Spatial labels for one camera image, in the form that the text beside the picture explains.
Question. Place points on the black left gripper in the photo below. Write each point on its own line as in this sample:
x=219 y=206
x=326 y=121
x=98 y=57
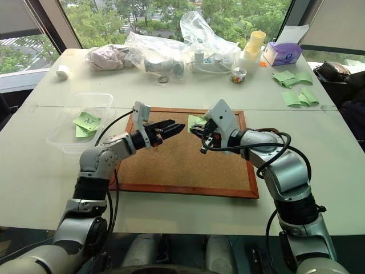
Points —
x=154 y=135

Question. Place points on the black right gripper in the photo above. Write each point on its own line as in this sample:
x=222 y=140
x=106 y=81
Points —
x=218 y=140

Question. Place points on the green sticky note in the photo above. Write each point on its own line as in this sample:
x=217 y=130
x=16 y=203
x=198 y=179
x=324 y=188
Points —
x=195 y=120

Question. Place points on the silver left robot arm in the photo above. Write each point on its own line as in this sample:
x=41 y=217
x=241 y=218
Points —
x=94 y=160

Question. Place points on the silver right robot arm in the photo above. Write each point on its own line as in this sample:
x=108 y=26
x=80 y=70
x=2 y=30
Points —
x=288 y=171

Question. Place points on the clear jar of pushpins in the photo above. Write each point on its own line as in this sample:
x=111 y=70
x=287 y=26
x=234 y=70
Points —
x=239 y=75

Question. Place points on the green note with scribble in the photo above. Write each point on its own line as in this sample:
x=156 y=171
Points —
x=87 y=121

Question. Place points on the plain green note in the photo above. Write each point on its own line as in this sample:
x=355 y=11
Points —
x=81 y=134

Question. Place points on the folded green paper note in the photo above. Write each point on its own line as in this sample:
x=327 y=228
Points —
x=283 y=78
x=309 y=97
x=304 y=78
x=291 y=99

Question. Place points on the clear plastic box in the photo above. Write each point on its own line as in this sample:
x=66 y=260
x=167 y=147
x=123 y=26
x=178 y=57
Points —
x=65 y=137

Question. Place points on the purple tissue box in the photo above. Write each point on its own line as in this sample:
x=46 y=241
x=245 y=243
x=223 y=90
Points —
x=282 y=54

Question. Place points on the wood framed cork board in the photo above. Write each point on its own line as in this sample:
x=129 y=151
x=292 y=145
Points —
x=182 y=165

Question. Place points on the plastic bag with white cylinder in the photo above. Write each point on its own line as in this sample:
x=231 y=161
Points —
x=159 y=57

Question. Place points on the white power strip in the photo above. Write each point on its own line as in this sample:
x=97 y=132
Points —
x=212 y=61

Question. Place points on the white plastic container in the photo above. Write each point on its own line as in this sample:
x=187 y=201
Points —
x=248 y=67

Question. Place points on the small orange object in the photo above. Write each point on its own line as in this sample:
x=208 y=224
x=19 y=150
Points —
x=262 y=65

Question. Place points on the pink cloth in bag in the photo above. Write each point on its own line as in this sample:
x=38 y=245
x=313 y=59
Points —
x=105 y=57

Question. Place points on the large clear plastic bag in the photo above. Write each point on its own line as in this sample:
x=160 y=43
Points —
x=199 y=31

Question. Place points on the grey rounded robot leg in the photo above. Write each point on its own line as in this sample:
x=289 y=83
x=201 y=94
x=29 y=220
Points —
x=219 y=254
x=141 y=254

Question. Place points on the white tape roll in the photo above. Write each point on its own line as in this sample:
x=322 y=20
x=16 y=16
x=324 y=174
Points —
x=63 y=72

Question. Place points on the black bag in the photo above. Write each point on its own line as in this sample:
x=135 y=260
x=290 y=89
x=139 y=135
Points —
x=329 y=71

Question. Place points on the dark chair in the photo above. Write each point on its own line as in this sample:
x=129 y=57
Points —
x=353 y=108

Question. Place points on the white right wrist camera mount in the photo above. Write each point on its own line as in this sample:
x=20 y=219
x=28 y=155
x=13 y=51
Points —
x=223 y=115

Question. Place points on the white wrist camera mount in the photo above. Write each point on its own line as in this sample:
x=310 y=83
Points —
x=223 y=115
x=141 y=112

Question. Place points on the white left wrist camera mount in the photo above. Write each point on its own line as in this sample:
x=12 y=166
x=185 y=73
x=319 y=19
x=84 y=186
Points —
x=141 y=112

